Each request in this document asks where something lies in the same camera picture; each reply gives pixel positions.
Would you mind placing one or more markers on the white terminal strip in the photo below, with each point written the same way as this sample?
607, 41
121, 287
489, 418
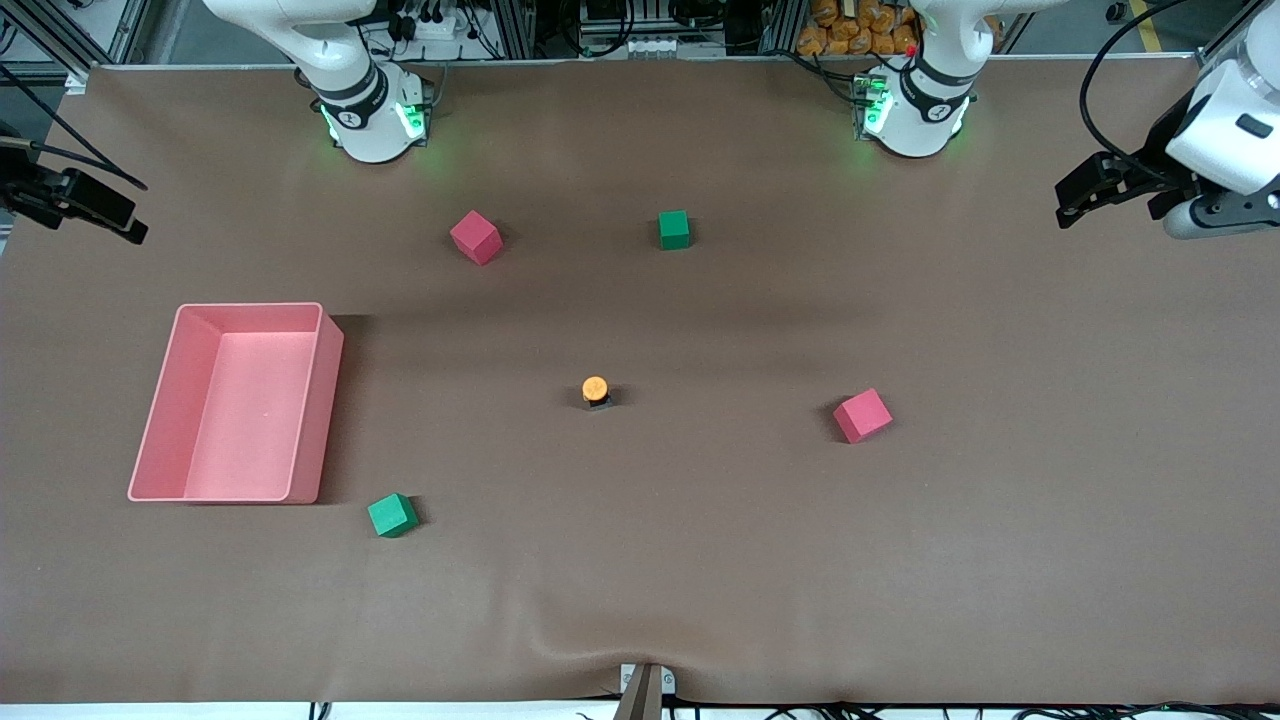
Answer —
655, 46

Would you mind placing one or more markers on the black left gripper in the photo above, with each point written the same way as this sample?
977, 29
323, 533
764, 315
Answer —
1148, 164

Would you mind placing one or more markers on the pink plastic bin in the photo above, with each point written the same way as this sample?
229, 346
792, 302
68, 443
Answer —
230, 460

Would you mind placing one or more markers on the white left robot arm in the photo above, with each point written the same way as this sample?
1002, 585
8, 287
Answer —
925, 120

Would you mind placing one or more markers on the yellow mushroom push button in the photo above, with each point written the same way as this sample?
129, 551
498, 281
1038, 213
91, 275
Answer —
595, 387

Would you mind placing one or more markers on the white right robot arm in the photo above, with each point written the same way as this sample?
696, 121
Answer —
360, 130

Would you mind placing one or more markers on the red foam cube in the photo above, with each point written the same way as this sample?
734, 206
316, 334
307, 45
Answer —
475, 238
862, 416

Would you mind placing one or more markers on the aluminium frame profile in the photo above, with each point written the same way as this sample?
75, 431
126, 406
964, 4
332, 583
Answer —
60, 40
1225, 40

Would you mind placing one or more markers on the bag of orange objects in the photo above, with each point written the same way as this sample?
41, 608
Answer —
850, 30

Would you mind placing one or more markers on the green foam cube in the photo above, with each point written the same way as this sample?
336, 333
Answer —
674, 230
391, 516

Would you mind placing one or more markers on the metal camera pole bracket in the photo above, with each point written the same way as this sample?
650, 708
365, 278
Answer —
643, 695

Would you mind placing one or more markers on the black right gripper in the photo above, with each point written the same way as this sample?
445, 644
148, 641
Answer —
22, 189

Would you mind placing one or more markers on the brown table mat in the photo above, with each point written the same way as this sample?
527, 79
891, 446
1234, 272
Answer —
640, 560

